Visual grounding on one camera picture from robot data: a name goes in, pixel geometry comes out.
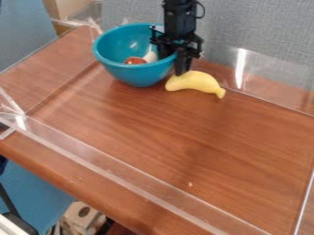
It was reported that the wooden block with hole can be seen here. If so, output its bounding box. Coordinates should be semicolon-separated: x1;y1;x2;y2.
61;202;107;235

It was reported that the clear acrylic table barrier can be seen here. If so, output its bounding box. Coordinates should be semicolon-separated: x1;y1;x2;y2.
0;26;314;235

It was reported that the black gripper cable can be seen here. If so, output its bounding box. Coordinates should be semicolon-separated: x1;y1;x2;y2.
192;0;206;20

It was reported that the yellow toy banana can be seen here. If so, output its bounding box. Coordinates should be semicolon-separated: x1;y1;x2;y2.
166;71;226;99

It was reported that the red and white toy mushroom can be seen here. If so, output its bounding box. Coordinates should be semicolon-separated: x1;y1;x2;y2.
125;51;158;65

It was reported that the blue plastic bowl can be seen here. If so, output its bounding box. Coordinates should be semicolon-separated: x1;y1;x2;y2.
93;22;177;87

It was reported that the wooden shelf in background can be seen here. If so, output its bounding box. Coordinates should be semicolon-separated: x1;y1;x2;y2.
43;0;102;36

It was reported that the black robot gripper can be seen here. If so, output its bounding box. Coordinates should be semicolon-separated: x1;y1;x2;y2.
150;0;204;76

